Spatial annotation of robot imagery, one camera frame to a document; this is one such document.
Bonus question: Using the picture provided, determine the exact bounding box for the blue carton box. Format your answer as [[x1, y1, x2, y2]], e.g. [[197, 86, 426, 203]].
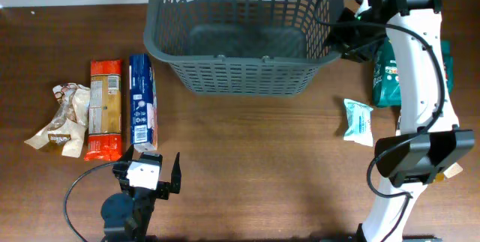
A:
[[129, 54, 158, 152]]

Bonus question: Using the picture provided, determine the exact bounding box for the orange pasta packet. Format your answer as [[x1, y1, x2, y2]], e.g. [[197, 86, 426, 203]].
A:
[[84, 60, 122, 161]]

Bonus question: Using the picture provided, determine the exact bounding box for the green coffee bag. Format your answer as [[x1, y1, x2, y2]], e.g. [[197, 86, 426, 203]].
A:
[[372, 38, 454, 108]]

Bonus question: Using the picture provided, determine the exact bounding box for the light blue wipes packet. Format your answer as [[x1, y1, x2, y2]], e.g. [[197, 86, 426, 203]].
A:
[[343, 99, 374, 147]]

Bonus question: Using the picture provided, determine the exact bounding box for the grey plastic basket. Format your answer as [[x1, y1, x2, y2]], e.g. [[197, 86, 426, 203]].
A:
[[143, 0, 344, 96]]

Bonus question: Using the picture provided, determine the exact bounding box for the beige brown snack wrapper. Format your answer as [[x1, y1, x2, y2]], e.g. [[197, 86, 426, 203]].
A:
[[394, 112, 464, 183]]

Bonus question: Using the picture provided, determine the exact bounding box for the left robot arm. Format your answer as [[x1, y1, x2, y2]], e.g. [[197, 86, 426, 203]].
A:
[[100, 146, 182, 241]]

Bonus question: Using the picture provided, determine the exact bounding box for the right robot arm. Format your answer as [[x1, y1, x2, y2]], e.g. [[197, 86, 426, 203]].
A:
[[333, 0, 475, 241]]

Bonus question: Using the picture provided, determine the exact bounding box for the beige crumpled snack bag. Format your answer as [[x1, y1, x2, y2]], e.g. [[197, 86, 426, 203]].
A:
[[25, 82, 91, 158]]

